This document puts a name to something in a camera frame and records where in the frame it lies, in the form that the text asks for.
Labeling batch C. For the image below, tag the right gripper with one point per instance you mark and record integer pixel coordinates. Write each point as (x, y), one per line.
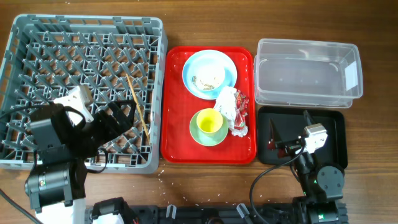
(275, 140)

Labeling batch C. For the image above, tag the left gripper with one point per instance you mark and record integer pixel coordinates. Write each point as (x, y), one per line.
(103, 117)

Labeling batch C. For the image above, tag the wooden chopstick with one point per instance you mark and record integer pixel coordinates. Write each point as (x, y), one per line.
(138, 106)

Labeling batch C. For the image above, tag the red snack wrapper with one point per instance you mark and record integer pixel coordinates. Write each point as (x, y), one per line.
(242, 103)

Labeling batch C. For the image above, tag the white napkin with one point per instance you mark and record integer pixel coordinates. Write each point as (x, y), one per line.
(226, 105)

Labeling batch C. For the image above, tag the yellow cup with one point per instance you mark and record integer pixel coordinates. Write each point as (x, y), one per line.
(209, 121)

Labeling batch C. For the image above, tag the white bowl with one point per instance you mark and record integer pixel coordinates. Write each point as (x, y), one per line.
(207, 68)

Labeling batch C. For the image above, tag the food scraps and rice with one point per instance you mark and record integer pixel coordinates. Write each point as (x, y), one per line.
(203, 83)

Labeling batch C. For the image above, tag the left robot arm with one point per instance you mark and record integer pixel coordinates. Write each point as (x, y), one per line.
(56, 187)

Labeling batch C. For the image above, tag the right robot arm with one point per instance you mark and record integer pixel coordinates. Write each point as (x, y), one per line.
(322, 183)

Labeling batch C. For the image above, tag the grey dishwasher rack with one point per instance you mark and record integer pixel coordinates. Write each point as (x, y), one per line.
(116, 58)

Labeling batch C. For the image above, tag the black plastic tray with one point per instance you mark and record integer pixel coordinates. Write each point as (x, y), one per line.
(290, 122)

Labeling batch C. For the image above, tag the clear plastic bin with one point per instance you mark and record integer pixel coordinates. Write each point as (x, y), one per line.
(307, 73)

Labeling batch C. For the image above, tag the red plastic tray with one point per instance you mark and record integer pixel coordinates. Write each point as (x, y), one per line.
(179, 106)

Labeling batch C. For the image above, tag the green saucer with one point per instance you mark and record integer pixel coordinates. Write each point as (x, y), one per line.
(208, 140)

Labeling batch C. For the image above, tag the light blue plate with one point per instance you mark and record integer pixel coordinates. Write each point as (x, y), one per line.
(220, 58)

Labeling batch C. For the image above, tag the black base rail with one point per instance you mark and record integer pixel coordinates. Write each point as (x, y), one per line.
(273, 213)

